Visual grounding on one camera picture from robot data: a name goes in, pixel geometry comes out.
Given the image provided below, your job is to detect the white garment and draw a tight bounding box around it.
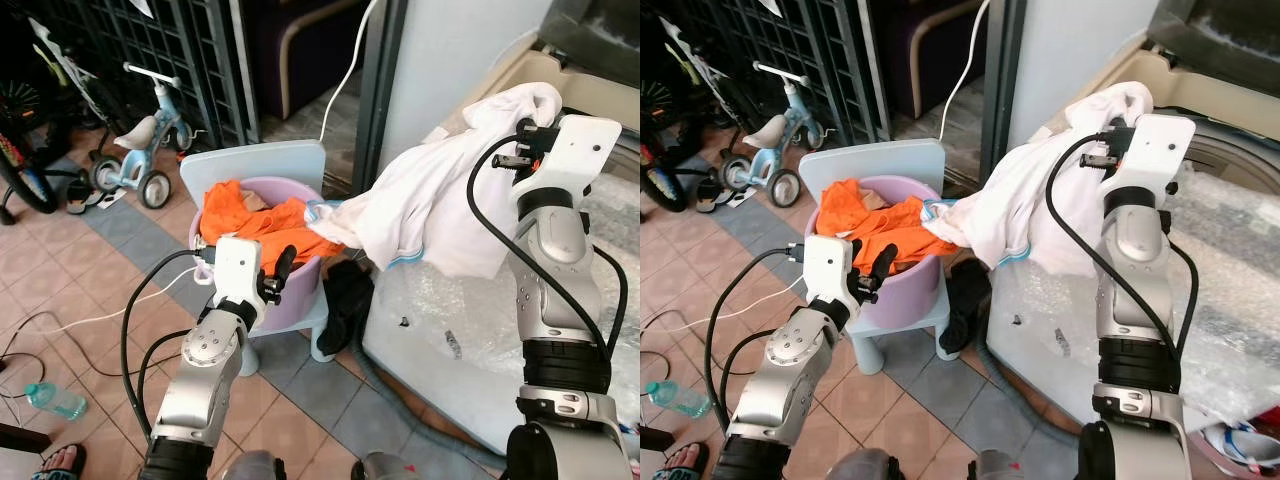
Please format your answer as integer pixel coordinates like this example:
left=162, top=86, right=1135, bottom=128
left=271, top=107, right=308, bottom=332
left=920, top=82, right=1156, bottom=278
left=308, top=82, right=564, bottom=280

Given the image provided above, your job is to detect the white washing machine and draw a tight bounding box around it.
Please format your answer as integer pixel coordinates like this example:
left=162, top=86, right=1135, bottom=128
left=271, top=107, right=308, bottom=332
left=985, top=0, right=1280, bottom=453
left=360, top=0, right=641, bottom=453

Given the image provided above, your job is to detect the purple plastic basin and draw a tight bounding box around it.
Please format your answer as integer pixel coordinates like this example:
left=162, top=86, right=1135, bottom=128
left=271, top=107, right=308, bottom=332
left=189, top=176, right=333, bottom=333
left=812, top=176, right=947, bottom=333

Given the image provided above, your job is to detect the orange garment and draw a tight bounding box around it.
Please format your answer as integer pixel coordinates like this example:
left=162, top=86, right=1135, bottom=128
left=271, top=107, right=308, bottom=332
left=817, top=178, right=953, bottom=273
left=200, top=179, right=347, bottom=273

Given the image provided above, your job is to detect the black cloth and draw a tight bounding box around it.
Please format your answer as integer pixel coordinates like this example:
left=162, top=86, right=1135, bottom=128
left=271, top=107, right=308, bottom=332
left=318, top=257, right=377, bottom=358
left=938, top=257, right=994, bottom=358

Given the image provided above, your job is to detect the light blue plastic stool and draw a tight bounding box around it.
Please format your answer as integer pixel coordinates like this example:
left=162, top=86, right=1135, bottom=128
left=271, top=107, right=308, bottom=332
left=179, top=140, right=337, bottom=377
left=797, top=139, right=952, bottom=377

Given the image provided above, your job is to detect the black bicycle wheel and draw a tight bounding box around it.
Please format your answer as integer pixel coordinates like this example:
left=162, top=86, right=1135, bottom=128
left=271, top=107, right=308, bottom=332
left=640, top=78, right=691, bottom=214
left=0, top=78, right=61, bottom=216

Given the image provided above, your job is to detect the light blue child tricycle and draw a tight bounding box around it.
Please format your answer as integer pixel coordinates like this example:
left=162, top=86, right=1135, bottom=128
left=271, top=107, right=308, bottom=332
left=718, top=62, right=814, bottom=210
left=90, top=62, right=197, bottom=211

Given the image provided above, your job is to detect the black sandal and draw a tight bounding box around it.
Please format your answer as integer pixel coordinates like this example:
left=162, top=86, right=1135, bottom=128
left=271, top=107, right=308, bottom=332
left=64, top=170, right=127, bottom=216
left=692, top=170, right=747, bottom=214

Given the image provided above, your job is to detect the clear bubble wrap sheet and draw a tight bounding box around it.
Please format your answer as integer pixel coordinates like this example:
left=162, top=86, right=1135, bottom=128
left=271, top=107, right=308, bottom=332
left=1008, top=168, right=1280, bottom=426
left=383, top=172, right=641, bottom=403

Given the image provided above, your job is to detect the grey left robot leg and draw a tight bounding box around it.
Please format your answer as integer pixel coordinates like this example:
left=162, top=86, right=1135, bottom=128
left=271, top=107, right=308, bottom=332
left=224, top=450, right=289, bottom=480
left=830, top=449, right=907, bottom=480

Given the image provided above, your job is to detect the grey robot leg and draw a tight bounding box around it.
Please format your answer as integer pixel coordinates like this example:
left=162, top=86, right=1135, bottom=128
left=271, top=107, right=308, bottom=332
left=349, top=451, right=422, bottom=480
left=224, top=450, right=289, bottom=480
left=830, top=449, right=907, bottom=480
left=964, top=450, right=1033, bottom=480

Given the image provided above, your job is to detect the dark purple sofa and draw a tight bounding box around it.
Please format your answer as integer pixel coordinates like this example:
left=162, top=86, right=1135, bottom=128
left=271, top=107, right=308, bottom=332
left=878, top=0, right=991, bottom=123
left=244, top=0, right=374, bottom=123

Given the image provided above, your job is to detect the grey right robot leg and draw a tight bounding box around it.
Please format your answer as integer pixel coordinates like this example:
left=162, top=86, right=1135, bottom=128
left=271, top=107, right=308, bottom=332
left=349, top=451, right=422, bottom=480
left=964, top=450, right=1033, bottom=480

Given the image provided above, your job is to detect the clear plastic water bottle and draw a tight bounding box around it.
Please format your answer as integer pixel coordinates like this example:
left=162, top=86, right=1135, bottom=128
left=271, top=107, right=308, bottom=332
left=24, top=381, right=89, bottom=422
left=645, top=379, right=714, bottom=420

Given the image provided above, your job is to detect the black grid rack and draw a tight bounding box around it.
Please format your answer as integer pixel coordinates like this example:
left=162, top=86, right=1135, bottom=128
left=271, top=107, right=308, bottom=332
left=18, top=0, right=253, bottom=153
left=655, top=0, right=883, bottom=143

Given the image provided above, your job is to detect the person's foot in sandal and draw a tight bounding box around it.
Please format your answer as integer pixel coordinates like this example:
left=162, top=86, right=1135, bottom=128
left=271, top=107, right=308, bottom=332
left=660, top=444, right=714, bottom=480
left=30, top=443, right=87, bottom=480

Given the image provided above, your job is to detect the white and blue sneaker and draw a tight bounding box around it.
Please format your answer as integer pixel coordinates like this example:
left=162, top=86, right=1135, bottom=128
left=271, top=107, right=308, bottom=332
left=1198, top=418, right=1280, bottom=479

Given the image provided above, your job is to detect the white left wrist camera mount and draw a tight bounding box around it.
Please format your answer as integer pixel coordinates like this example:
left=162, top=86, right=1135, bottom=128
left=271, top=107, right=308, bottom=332
left=802, top=235, right=854, bottom=302
left=212, top=236, right=264, bottom=303

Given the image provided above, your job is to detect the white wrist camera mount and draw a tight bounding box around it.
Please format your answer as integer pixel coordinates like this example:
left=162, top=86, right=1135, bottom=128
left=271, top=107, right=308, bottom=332
left=1108, top=113, right=1198, bottom=193
left=212, top=236, right=264, bottom=303
left=515, top=114, right=623, bottom=193
left=802, top=235, right=854, bottom=302

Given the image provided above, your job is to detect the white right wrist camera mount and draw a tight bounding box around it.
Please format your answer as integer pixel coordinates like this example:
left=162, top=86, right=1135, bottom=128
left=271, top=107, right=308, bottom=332
left=1108, top=113, right=1198, bottom=193
left=515, top=114, right=623, bottom=193

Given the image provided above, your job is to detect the dark metal door frame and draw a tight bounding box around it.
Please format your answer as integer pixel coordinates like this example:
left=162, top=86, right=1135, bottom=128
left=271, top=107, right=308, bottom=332
left=353, top=0, right=410, bottom=198
left=978, top=0, right=1028, bottom=183

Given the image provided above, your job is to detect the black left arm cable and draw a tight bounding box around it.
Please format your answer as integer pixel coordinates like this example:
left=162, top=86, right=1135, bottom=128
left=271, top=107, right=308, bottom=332
left=702, top=245, right=807, bottom=441
left=119, top=247, right=217, bottom=443

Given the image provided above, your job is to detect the white floor cable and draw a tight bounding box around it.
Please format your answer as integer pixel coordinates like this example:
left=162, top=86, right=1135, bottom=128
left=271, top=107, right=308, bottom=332
left=0, top=264, right=203, bottom=346
left=640, top=274, right=807, bottom=339

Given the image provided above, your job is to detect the white hanging power cord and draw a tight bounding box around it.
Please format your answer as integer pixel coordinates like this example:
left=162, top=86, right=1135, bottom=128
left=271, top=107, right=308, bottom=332
left=317, top=0, right=382, bottom=143
left=938, top=0, right=993, bottom=143

